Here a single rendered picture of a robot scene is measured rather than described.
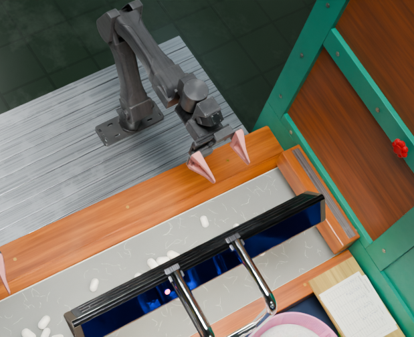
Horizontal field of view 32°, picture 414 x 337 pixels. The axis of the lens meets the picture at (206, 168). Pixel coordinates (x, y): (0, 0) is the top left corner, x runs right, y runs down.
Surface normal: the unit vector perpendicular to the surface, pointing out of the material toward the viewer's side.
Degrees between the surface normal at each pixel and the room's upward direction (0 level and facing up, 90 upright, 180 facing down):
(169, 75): 0
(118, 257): 0
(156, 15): 0
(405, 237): 90
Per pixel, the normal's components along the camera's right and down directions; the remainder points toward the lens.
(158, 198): 0.18, -0.42
